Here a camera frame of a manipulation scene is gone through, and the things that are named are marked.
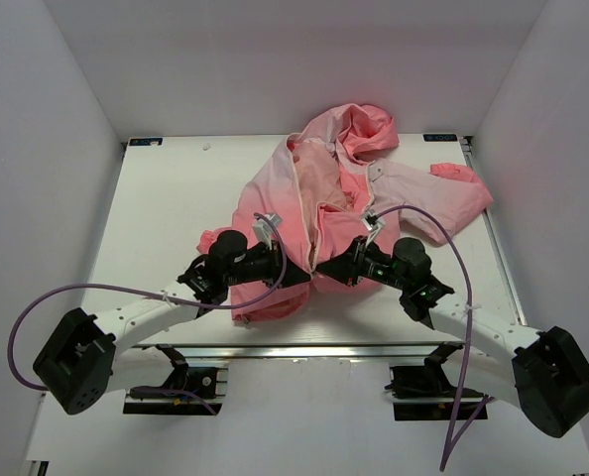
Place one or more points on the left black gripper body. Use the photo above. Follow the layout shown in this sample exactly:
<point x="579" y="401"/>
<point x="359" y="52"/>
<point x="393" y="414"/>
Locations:
<point x="266" y="266"/>

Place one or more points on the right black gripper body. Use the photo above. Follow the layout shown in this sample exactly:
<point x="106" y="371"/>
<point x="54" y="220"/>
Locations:
<point x="376" y="266"/>

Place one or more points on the pink hooded jacket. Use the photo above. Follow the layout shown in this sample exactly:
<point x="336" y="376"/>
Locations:
<point x="322" y="180"/>

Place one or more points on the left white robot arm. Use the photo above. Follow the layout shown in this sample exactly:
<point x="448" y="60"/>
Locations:
<point x="89" y="355"/>

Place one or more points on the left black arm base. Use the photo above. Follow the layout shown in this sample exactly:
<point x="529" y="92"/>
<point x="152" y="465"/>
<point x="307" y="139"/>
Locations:
<point x="191" y="388"/>

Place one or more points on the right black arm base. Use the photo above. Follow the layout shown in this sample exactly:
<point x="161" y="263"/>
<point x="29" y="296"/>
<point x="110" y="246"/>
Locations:
<point x="419" y="389"/>

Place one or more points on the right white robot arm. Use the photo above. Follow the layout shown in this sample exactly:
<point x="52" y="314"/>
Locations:
<point x="543" y="373"/>

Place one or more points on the right blue corner label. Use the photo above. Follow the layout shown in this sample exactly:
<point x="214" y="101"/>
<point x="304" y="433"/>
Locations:
<point x="440" y="137"/>

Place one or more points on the blue corner label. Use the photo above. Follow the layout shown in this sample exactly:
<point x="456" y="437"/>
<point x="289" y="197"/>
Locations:
<point x="440" y="137"/>
<point x="145" y="142"/>

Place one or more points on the left blue corner label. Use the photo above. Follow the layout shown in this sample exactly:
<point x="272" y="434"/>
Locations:
<point x="145" y="142"/>

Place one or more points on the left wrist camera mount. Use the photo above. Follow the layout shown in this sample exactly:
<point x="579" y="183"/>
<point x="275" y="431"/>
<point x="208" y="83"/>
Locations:
<point x="265" y="227"/>

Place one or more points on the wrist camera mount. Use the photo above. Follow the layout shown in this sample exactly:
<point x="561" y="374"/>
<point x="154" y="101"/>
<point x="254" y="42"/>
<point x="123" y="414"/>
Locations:
<point x="374" y="224"/>
<point x="265" y="227"/>

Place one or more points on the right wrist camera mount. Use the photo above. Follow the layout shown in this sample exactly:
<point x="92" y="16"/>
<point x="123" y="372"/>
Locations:
<point x="374" y="224"/>

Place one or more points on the aluminium front rail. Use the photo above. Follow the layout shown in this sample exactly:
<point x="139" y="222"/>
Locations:
<point x="304" y="351"/>

